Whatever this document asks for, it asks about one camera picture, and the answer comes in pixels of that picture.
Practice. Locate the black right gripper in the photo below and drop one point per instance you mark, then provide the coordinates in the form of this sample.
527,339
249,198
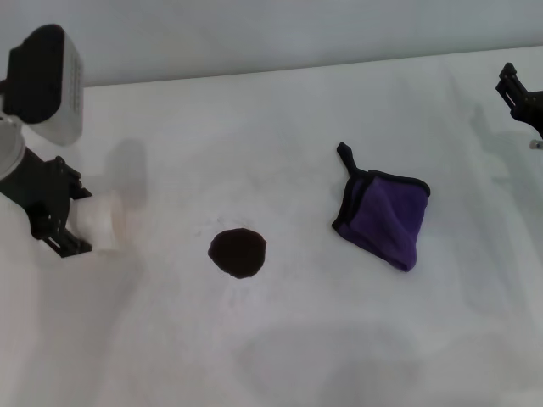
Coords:
530,111

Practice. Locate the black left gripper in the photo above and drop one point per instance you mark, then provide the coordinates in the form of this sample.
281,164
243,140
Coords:
40,191

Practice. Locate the white paper cup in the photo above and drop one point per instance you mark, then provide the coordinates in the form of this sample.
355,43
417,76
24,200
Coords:
99,222

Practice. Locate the purple rag with black trim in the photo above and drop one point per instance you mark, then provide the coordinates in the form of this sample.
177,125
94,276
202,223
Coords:
382,220

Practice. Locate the black water stain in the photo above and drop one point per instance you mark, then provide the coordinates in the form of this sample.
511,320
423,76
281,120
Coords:
237,253

